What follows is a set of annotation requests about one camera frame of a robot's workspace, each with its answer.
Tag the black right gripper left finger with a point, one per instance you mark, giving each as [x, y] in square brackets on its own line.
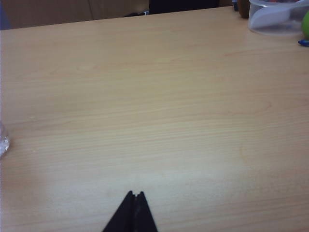
[123, 217]

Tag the brown kiwi fruit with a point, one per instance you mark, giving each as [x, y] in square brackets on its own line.
[243, 8]

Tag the white plastic scoop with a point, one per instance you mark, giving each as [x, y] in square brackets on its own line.
[268, 17]

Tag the clear water bottle red label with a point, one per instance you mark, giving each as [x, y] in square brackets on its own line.
[3, 142]

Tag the blue pen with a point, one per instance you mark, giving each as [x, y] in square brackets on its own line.
[304, 42]

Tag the green ball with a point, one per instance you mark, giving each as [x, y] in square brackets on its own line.
[306, 25]

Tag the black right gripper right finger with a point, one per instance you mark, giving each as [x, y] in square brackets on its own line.
[143, 217]

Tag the clear plastic food container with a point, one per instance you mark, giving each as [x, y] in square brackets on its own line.
[272, 29]

